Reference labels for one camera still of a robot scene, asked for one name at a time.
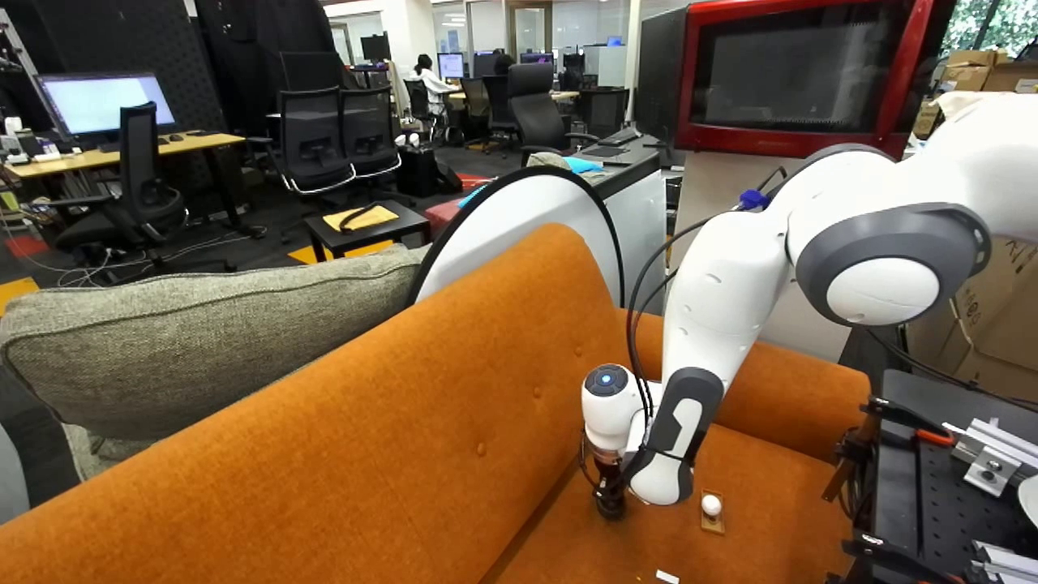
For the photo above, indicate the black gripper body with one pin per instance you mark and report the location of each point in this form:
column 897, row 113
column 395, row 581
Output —
column 608, row 488

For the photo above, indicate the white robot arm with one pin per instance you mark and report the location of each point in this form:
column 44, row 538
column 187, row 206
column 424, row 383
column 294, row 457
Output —
column 861, row 233

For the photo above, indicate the small white ball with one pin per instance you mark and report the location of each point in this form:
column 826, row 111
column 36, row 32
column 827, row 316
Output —
column 712, row 505

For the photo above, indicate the orange fabric sofa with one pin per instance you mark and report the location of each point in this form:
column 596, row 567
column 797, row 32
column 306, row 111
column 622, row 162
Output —
column 444, row 448

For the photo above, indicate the black mounting plate with clamps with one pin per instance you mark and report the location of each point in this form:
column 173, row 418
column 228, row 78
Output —
column 922, row 518

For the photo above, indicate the small black side table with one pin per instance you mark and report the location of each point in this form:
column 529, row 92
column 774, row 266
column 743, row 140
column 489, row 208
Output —
column 353, row 227

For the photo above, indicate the black mesh office chair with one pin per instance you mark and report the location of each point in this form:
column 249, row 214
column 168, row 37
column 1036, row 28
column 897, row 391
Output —
column 312, row 157

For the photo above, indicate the grey cushion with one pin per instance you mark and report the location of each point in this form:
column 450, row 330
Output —
column 148, row 358

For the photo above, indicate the computer monitor on desk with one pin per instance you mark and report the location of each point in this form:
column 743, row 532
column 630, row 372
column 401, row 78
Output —
column 89, row 106

